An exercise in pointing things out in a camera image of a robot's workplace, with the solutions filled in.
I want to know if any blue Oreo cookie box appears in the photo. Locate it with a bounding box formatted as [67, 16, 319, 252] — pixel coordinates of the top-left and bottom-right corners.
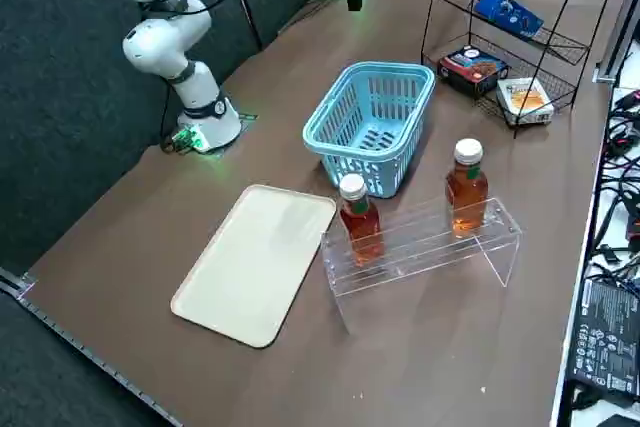
[472, 0, 545, 43]

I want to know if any amber tea bottle white cap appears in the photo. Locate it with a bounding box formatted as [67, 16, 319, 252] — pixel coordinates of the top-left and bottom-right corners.
[338, 173, 386, 268]
[444, 138, 489, 240]

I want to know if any light blue plastic shopping basket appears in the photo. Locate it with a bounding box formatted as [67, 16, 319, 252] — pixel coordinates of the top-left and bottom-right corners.
[302, 61, 436, 200]

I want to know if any clear acrylic shelf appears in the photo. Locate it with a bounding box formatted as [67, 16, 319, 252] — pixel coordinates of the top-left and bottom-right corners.
[319, 196, 524, 336]

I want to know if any dark brown cookie box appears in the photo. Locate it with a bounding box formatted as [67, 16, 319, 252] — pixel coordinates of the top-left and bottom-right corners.
[437, 45, 510, 101]

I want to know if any white orange cracker box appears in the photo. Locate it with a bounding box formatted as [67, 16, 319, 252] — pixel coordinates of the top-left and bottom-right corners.
[496, 77, 555, 127]

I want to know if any cream plastic tray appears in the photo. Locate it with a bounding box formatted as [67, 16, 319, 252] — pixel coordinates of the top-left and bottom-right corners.
[170, 183, 337, 349]

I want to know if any black power adapter with labels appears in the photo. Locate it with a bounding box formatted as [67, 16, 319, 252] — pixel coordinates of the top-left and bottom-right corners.
[566, 275, 640, 402]

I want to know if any black wire snack rack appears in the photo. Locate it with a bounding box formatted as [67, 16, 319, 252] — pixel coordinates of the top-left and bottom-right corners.
[420, 0, 629, 139]

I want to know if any black base cable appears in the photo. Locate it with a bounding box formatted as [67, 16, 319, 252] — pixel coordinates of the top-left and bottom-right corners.
[158, 79, 174, 148]

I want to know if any silver aluminium post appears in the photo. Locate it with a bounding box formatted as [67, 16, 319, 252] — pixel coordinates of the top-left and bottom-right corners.
[593, 0, 640, 84]

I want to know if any black desk cable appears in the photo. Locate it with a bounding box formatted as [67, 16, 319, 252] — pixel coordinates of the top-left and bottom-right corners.
[597, 144, 640, 208]

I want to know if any silver aluminium edge rail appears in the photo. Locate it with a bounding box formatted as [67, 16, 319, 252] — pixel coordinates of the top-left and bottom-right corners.
[0, 266, 184, 427]

